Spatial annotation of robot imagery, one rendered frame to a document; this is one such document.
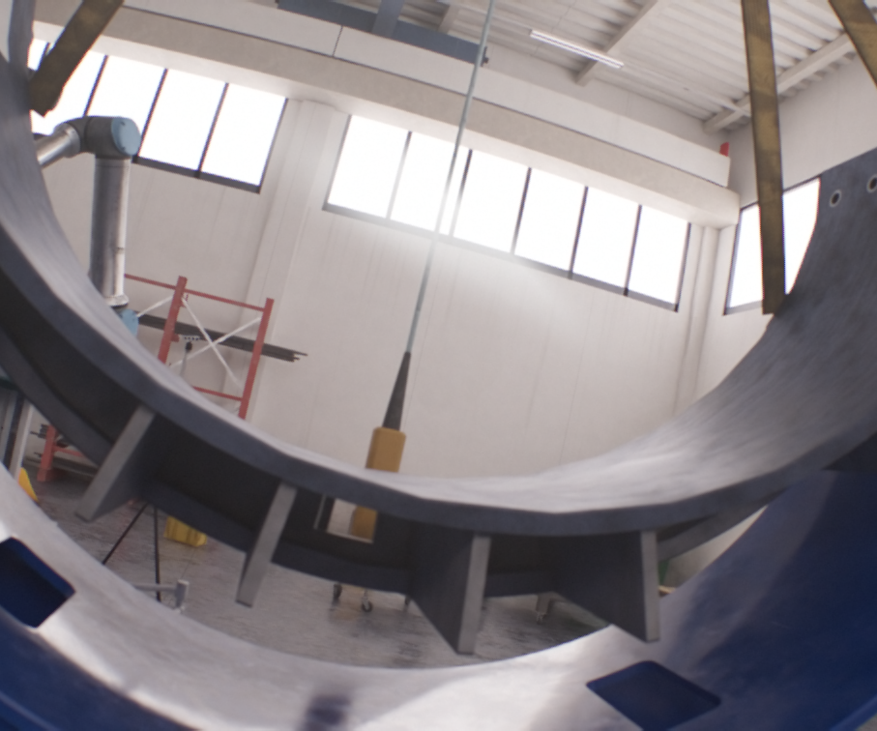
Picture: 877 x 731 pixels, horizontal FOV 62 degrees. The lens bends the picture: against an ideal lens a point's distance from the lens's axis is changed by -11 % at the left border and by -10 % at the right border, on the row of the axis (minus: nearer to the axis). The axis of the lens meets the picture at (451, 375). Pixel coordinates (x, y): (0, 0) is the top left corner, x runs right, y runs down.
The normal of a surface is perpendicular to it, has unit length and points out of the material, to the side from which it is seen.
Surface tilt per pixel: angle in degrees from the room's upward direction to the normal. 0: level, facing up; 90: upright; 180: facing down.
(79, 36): 98
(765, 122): 98
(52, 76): 98
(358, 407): 90
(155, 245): 90
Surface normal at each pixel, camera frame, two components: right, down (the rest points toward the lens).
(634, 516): 0.22, -0.06
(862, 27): -0.02, -0.37
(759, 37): 0.32, 0.12
